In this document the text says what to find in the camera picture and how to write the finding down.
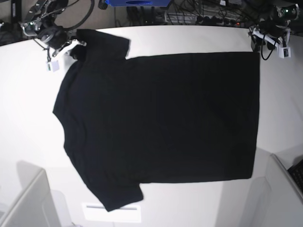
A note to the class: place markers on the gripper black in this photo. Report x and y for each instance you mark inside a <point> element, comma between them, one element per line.
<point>56,37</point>
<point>270,28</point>

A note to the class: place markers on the black T-shirt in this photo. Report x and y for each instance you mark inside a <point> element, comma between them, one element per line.
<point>177,118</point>

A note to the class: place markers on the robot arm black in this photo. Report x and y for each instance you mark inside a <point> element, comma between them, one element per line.
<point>40,23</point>
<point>276,13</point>

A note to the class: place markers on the black power strip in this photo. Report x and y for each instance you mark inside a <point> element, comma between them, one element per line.
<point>215,21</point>

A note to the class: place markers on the blue plastic box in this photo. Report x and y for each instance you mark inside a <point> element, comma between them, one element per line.
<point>125,3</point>

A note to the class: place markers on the black keyboard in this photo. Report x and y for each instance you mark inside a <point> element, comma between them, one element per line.
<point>296,172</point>

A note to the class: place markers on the white partition panel left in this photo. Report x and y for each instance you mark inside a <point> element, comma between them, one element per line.
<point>34,206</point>

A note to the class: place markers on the white partition panel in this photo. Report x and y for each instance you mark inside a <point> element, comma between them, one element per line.
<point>286,201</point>
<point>34,206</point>

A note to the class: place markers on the white partition panel right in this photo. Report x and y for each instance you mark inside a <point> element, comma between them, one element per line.
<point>286,201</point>

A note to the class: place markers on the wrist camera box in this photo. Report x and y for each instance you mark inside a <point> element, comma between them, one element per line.
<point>284,52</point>
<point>52,66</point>

